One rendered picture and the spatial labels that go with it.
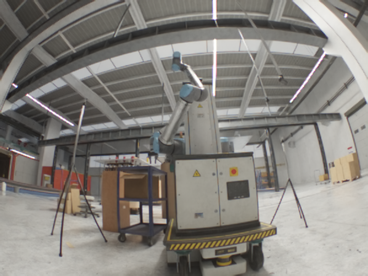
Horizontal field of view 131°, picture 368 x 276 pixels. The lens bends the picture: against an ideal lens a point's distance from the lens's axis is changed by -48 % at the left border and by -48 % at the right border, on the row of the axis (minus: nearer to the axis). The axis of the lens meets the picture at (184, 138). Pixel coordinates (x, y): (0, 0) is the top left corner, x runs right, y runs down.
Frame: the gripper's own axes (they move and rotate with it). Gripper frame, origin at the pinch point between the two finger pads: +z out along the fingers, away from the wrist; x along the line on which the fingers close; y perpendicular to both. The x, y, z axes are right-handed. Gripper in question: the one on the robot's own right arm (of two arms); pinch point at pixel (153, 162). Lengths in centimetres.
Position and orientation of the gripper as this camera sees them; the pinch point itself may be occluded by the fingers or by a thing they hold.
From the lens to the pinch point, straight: 207.4
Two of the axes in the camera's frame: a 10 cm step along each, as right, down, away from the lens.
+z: 0.4, 9.4, -3.4
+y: -1.8, -3.2, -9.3
